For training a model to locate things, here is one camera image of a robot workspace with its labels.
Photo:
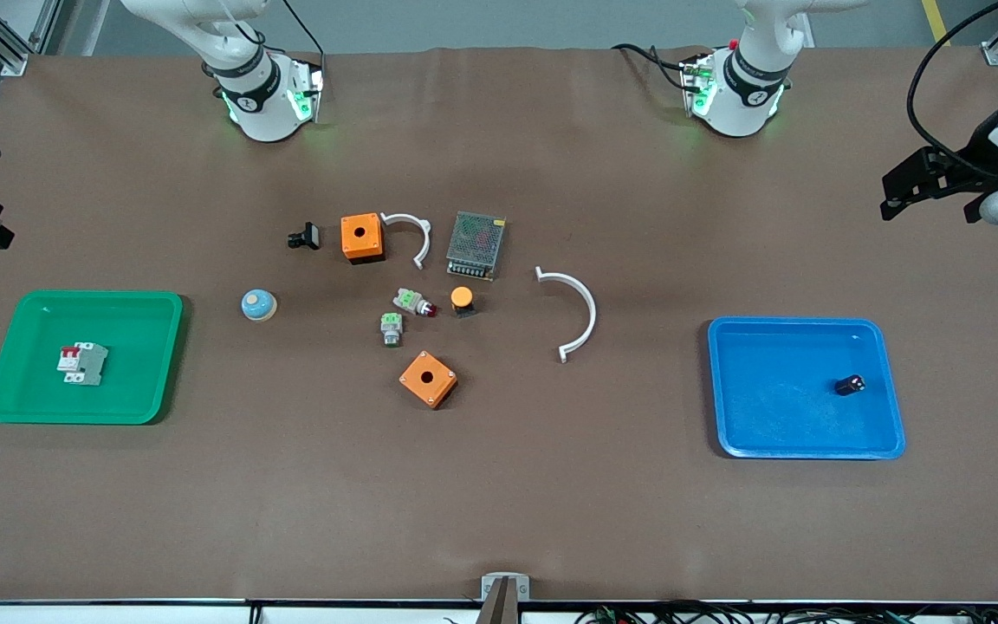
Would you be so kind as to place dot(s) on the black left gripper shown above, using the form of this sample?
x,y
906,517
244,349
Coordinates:
x,y
977,157

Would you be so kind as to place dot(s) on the white red circuit breaker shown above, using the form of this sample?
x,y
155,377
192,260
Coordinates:
x,y
83,364

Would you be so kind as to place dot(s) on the small black capacitor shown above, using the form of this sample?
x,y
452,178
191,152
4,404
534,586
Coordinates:
x,y
850,385

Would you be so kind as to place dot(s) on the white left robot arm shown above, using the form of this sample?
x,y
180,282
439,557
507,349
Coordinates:
x,y
746,108

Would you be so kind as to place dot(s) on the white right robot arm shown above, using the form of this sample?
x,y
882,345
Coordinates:
x,y
261,108

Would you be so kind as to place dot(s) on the green plastic tray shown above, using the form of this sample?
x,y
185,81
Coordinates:
x,y
83,357

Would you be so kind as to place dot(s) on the blue plastic tray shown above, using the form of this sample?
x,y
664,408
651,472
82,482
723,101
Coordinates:
x,y
806,388

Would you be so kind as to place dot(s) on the blue dome push button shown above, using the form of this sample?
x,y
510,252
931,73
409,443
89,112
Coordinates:
x,y
258,304

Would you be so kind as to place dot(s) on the small black clip part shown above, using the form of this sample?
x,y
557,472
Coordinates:
x,y
305,236

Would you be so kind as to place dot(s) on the orange button box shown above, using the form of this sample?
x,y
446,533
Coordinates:
x,y
428,379
362,238

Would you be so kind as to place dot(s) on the green push button module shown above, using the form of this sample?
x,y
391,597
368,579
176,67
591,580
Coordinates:
x,y
392,329

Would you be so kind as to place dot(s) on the red indicator light module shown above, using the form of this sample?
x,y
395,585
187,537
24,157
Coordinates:
x,y
413,302

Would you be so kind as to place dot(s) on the metal mesh power supply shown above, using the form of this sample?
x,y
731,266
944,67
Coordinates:
x,y
476,245

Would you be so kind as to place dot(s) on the orange black buzzer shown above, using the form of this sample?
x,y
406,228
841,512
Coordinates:
x,y
463,300

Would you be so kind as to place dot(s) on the large white arc bracket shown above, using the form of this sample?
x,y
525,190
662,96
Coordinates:
x,y
589,305

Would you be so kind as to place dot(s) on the small white arc bracket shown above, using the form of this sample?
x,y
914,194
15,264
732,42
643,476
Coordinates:
x,y
419,227

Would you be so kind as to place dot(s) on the grey metal table bracket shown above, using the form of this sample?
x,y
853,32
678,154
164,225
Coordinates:
x,y
505,587

